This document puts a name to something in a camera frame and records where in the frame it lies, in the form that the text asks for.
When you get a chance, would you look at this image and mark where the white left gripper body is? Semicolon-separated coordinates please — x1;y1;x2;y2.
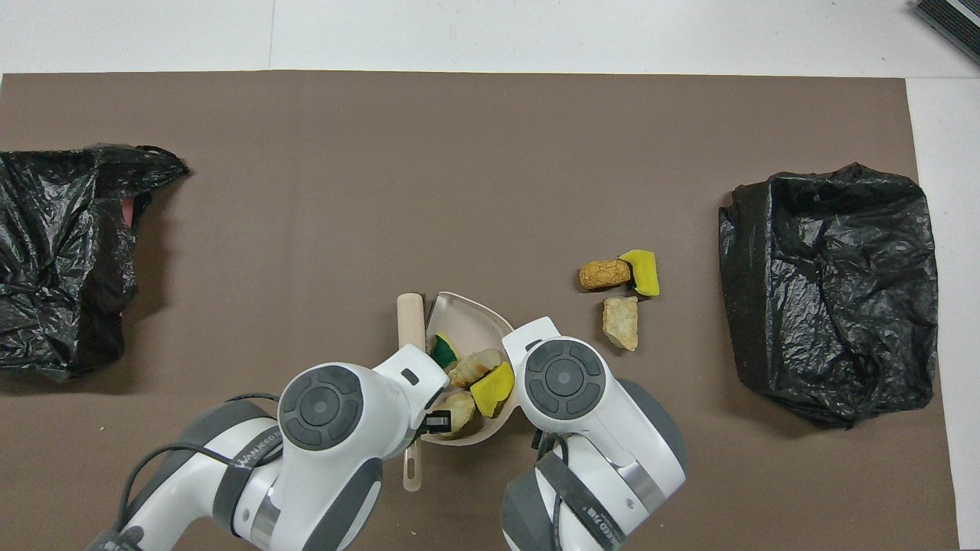
374;344;451;406

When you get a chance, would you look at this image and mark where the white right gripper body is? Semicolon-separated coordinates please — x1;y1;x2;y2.
501;316;562;360

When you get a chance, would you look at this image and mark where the cream foam chunk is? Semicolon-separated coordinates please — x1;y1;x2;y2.
446;348;505;389
436;390;479;439
602;296;640;352

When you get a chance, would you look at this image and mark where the beige hand brush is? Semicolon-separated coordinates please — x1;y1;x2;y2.
396;293;426;493

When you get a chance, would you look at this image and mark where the beige plastic dustpan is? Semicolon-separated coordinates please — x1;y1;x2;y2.
423;291;523;448

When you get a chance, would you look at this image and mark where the brown peanut shaped toy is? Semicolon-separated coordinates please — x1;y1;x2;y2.
578;259;633;292

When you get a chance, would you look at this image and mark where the black trash bag bin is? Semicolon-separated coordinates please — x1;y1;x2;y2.
0;143;190;382
718;161;939;429

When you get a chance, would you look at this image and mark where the brown paper table mat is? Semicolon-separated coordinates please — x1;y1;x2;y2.
0;70;960;551

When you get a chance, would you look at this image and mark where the dark ribbed object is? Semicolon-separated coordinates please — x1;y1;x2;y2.
913;0;980;66

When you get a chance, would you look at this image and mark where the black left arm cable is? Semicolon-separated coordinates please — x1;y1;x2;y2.
115;393;280;536

